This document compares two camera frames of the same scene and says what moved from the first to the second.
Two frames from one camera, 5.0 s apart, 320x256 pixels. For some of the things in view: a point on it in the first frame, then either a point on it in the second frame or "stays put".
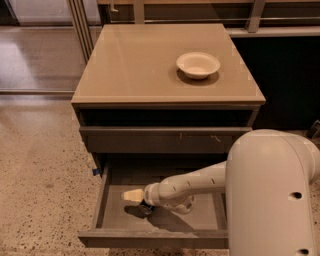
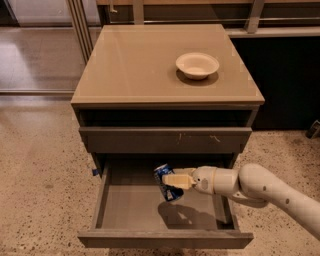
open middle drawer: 123,220 stays put
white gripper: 150,194 → 204,178
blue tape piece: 95,171 stays put
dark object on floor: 314,131 stays put
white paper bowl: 198,65 stays put
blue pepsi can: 145,208 → 168,192
